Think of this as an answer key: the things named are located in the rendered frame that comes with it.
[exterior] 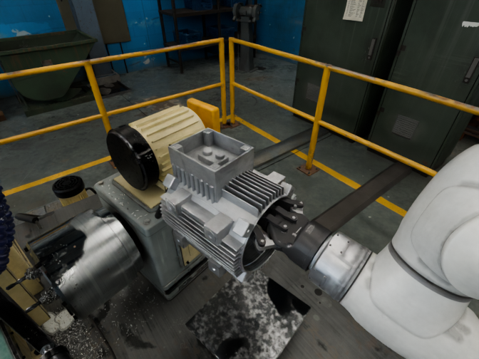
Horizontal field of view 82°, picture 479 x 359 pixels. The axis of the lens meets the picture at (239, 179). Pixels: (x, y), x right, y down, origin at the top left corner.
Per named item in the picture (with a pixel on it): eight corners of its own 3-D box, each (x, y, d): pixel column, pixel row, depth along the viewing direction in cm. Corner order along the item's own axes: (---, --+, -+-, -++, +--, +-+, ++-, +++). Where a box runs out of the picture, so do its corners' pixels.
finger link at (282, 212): (294, 221, 45) (299, 217, 46) (243, 186, 50) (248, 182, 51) (289, 236, 47) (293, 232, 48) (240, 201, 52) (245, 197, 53)
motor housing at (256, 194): (167, 243, 61) (150, 173, 49) (226, 199, 72) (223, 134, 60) (235, 300, 50) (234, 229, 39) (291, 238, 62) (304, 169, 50)
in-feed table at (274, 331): (189, 342, 83) (184, 323, 76) (246, 280, 99) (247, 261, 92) (251, 407, 71) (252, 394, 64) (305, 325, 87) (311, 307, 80)
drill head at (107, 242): (23, 300, 82) (-28, 246, 66) (142, 222, 106) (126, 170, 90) (58, 363, 69) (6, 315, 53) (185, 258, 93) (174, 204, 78)
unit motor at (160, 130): (129, 231, 99) (90, 123, 73) (197, 186, 118) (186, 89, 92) (175, 272, 85) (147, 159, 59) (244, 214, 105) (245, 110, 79)
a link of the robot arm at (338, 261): (353, 282, 35) (313, 253, 38) (331, 312, 41) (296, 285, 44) (378, 239, 40) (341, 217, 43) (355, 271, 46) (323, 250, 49)
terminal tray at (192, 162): (172, 179, 54) (166, 147, 49) (211, 157, 60) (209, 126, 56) (215, 206, 48) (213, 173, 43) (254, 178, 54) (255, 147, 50)
